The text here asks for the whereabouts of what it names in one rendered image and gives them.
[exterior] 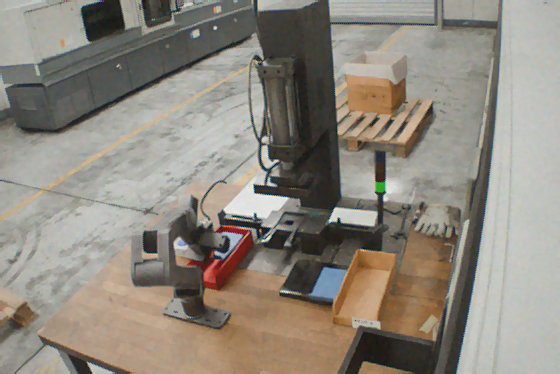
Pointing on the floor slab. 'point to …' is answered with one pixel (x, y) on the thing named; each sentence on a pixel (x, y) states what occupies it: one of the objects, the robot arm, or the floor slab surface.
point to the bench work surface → (141, 350)
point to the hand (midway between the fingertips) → (211, 255)
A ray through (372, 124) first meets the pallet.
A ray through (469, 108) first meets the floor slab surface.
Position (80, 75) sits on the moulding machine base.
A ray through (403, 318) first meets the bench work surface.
